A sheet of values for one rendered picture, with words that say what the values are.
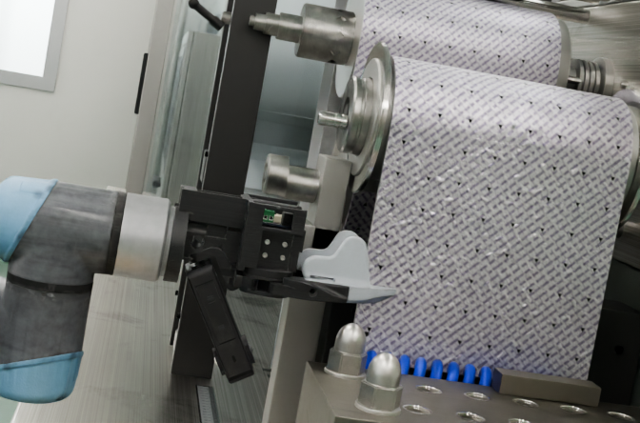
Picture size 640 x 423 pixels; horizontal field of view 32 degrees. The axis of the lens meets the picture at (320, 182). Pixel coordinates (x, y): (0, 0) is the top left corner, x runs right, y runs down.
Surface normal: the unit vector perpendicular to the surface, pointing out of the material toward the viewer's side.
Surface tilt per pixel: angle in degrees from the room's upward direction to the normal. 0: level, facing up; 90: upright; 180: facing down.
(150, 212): 44
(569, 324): 90
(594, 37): 90
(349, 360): 90
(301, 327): 90
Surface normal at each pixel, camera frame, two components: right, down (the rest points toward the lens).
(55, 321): 0.45, 0.14
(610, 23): -0.97, -0.16
